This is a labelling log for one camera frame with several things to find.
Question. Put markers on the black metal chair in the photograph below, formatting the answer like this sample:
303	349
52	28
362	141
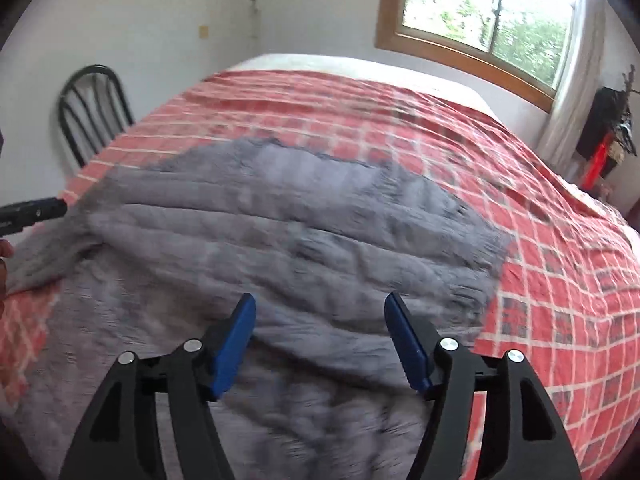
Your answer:
92	110

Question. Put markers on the person's left hand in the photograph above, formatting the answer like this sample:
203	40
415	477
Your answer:
6	252

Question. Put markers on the grey rose-print quilted jacket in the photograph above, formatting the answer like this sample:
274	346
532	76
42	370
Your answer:
149	258

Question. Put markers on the yellow wall socket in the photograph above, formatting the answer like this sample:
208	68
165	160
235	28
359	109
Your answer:
203	32

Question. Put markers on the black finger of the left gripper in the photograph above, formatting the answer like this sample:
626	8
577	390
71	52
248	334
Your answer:
14	218

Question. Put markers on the grey white curtain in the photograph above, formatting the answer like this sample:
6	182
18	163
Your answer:
577	88

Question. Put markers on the coat rack with clothes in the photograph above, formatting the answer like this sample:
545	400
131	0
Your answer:
607	132

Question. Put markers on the wooden framed window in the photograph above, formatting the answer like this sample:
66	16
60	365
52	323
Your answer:
520	46

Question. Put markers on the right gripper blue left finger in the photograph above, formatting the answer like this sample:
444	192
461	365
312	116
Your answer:
118	436

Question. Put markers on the red plaid bed cover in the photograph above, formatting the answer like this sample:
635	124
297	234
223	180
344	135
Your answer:
568	290

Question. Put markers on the white mattress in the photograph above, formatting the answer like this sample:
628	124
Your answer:
371	71

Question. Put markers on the white wall hook fixture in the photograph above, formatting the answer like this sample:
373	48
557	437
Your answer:
255	19

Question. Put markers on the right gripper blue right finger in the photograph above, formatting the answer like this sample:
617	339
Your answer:
523	436

